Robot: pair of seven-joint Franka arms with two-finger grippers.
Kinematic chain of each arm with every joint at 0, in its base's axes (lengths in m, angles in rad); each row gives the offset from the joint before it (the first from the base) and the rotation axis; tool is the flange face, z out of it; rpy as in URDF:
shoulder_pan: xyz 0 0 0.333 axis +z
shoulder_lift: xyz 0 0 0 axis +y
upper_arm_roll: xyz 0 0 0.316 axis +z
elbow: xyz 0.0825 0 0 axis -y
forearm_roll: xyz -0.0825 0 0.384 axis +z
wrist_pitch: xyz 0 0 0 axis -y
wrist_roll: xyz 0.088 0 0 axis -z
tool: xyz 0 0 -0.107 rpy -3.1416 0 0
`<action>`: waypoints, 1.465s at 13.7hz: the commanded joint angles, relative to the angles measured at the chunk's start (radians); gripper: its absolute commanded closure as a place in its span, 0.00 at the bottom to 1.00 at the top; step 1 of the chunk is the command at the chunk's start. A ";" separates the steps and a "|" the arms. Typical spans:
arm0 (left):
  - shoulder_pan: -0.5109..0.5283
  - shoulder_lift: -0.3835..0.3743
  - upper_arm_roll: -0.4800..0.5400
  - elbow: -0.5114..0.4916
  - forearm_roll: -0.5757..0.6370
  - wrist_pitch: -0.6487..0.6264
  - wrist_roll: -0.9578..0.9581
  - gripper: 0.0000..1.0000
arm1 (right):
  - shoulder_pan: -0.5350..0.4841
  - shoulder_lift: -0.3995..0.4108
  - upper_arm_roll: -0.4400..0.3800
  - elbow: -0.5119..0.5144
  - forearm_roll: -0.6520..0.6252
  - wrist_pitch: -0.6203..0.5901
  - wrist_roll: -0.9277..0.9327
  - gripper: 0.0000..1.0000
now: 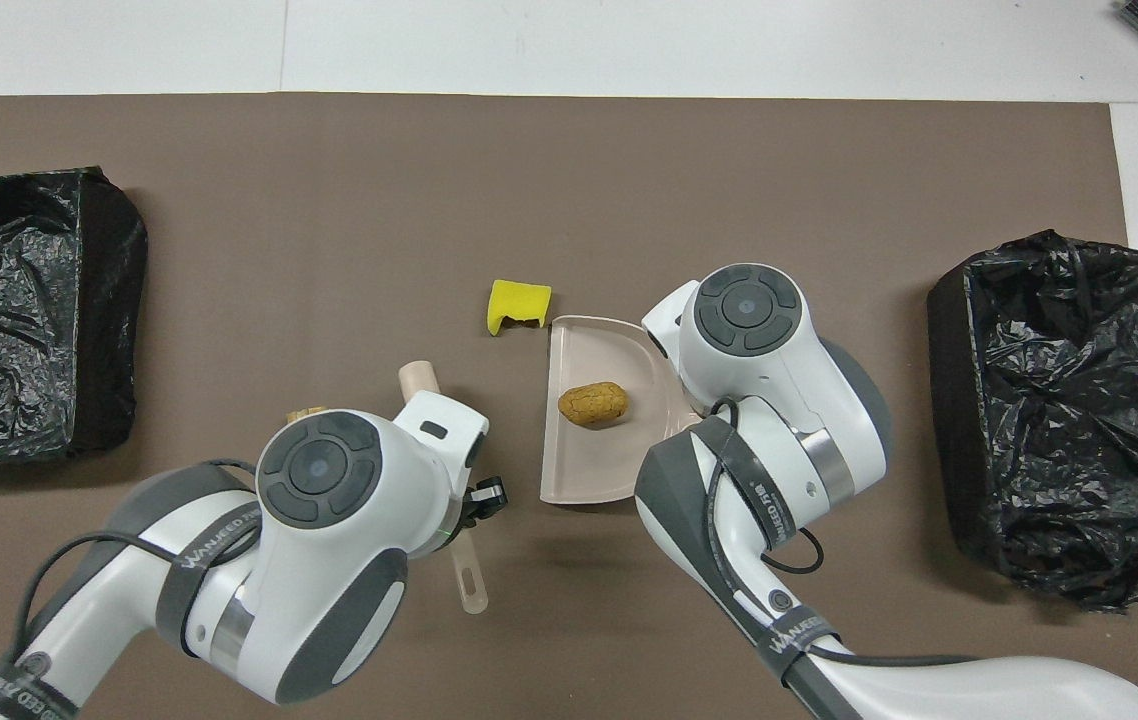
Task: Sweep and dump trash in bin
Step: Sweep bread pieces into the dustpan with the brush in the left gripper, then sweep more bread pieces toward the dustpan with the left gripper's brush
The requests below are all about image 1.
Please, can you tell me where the yellow sponge with green side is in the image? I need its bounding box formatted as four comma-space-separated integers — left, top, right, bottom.
485, 279, 553, 337

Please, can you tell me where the brown table mat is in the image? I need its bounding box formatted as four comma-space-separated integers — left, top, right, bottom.
0, 93, 1138, 720

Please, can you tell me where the black trash bag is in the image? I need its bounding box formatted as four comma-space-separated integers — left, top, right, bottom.
0, 166, 149, 465
926, 229, 1138, 614

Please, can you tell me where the right black trash bag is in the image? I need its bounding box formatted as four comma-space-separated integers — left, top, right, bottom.
0, 166, 149, 465

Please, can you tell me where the left black trash bag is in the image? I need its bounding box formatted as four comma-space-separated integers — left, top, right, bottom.
926, 229, 1138, 614

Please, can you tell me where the brown bread roll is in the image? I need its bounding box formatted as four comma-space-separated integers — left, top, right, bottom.
557, 381, 629, 430

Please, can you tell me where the beige hand brush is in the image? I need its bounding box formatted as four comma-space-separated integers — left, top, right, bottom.
398, 361, 490, 615

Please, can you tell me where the beige plastic dustpan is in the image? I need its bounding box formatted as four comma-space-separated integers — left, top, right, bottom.
539, 315, 708, 506

